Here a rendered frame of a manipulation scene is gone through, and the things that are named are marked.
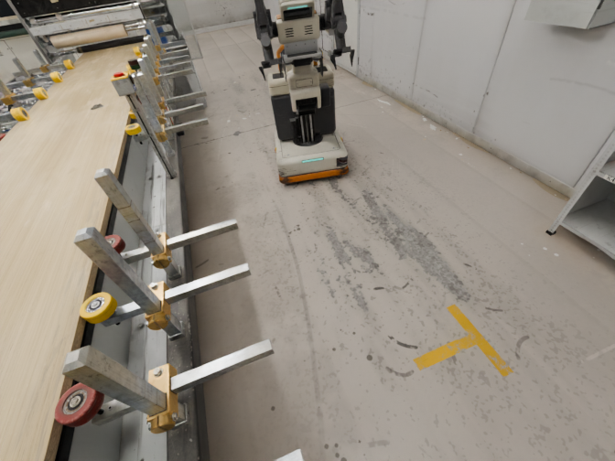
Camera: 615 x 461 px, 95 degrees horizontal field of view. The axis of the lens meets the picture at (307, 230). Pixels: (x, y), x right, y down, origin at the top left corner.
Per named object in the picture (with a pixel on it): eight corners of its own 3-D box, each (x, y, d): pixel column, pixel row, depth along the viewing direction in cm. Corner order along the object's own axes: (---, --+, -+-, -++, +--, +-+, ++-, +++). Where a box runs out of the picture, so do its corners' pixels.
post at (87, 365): (197, 413, 80) (86, 342, 46) (198, 427, 78) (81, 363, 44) (184, 418, 79) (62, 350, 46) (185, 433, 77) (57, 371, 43)
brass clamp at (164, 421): (179, 369, 75) (171, 361, 72) (181, 424, 66) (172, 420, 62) (156, 378, 74) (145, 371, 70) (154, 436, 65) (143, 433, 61)
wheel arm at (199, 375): (272, 343, 77) (268, 337, 74) (275, 355, 75) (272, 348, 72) (103, 412, 69) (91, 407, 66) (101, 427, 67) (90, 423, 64)
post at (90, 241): (185, 327, 93) (91, 223, 59) (185, 337, 91) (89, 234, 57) (174, 331, 93) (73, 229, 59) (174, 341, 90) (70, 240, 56)
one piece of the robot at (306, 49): (284, 77, 203) (278, 42, 188) (321, 71, 204) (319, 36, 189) (285, 84, 192) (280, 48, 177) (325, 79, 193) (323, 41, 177)
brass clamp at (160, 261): (173, 240, 108) (167, 230, 105) (173, 265, 99) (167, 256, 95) (156, 245, 107) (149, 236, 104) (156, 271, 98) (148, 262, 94)
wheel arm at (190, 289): (250, 269, 92) (246, 261, 89) (252, 277, 90) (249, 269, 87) (109, 318, 84) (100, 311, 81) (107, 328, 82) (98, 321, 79)
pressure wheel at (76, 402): (92, 443, 63) (54, 434, 55) (85, 412, 68) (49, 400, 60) (128, 414, 67) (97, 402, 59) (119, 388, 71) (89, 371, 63)
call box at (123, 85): (137, 90, 130) (128, 71, 125) (136, 94, 126) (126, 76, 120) (122, 93, 129) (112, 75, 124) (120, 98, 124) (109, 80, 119)
